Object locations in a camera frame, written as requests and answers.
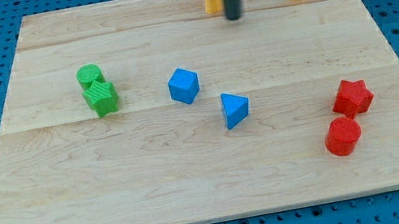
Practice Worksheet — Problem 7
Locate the blue cube block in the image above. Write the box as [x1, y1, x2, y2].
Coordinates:
[167, 68, 200, 105]

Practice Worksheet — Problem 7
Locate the wooden board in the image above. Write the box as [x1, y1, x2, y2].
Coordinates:
[0, 0, 399, 224]

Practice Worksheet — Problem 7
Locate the blue triangle block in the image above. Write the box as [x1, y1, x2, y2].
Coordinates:
[221, 93, 249, 130]

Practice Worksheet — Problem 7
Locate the green star block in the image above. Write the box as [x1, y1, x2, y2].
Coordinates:
[83, 81, 119, 118]

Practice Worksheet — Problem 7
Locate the green cylinder block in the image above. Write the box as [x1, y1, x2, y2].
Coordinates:
[75, 63, 105, 91]

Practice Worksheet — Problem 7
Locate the red cylinder block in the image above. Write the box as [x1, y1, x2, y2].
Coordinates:
[325, 117, 362, 157]

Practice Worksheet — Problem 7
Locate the red star block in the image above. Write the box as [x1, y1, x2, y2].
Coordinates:
[332, 80, 375, 118]

